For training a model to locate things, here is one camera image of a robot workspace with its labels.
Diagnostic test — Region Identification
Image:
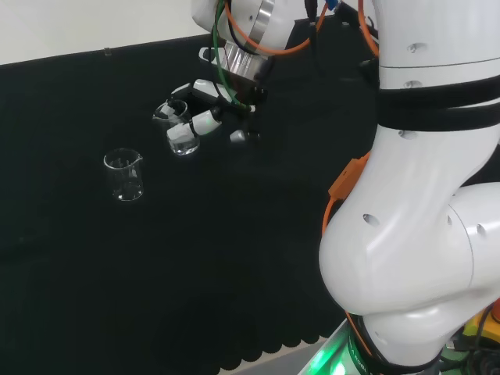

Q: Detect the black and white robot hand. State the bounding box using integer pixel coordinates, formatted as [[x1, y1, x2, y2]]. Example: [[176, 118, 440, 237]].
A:
[[165, 79, 270, 145]]

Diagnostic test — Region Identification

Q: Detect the clear glass beaker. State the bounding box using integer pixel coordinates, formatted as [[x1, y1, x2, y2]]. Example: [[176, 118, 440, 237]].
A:
[[152, 99, 202, 156], [102, 147, 145, 202]]

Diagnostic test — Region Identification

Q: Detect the black bench cloth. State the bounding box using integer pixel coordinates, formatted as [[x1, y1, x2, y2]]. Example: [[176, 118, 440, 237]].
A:
[[0, 15, 380, 375]]

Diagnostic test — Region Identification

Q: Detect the yellow stop button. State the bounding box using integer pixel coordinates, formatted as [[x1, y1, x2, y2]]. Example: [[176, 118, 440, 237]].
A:
[[459, 299, 500, 375]]

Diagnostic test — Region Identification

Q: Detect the green cable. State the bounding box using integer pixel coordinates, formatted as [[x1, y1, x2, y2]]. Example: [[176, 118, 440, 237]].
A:
[[211, 0, 252, 111]]

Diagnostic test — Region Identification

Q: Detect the orange cable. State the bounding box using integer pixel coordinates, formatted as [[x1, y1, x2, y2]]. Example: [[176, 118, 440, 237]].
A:
[[321, 151, 372, 238], [223, 0, 327, 55]]

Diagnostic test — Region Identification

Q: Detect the black cable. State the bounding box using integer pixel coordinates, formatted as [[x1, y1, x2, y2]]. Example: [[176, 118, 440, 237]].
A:
[[303, 0, 335, 77]]

